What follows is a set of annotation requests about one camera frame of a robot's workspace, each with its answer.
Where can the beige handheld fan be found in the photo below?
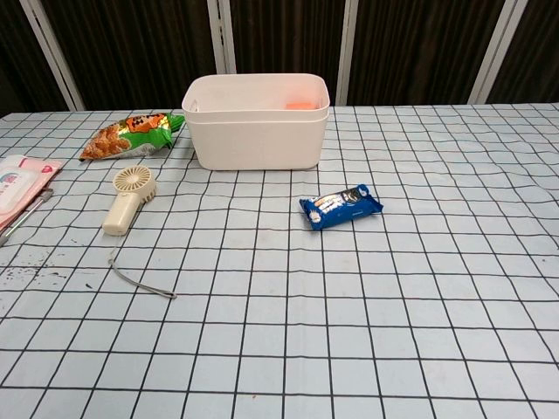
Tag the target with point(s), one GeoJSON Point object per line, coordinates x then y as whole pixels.
{"type": "Point", "coordinates": [126, 196]}

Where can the blue cookie pack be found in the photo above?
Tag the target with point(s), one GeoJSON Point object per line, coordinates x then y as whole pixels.
{"type": "Point", "coordinates": [338, 207]}

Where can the white plastic storage bin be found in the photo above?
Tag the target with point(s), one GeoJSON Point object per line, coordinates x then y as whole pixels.
{"type": "Point", "coordinates": [257, 139]}

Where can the orange foam block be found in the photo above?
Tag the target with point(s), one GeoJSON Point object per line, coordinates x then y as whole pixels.
{"type": "Point", "coordinates": [301, 105]}

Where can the blue white checkered tablecloth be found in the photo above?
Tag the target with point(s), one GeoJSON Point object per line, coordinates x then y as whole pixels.
{"type": "Point", "coordinates": [332, 305]}

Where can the green orange snack bag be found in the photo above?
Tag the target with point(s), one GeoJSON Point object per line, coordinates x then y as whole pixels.
{"type": "Point", "coordinates": [126, 135]}

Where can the clear glasses with metal temples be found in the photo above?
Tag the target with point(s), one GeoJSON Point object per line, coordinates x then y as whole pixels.
{"type": "Point", "coordinates": [30, 209]}

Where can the pink wet wipes pack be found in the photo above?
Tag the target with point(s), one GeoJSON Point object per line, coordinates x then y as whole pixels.
{"type": "Point", "coordinates": [19, 183]}

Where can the white metal frame post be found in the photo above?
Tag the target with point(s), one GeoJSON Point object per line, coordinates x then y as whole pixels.
{"type": "Point", "coordinates": [222, 52]}
{"type": "Point", "coordinates": [493, 52]}
{"type": "Point", "coordinates": [52, 54]}
{"type": "Point", "coordinates": [351, 52]}

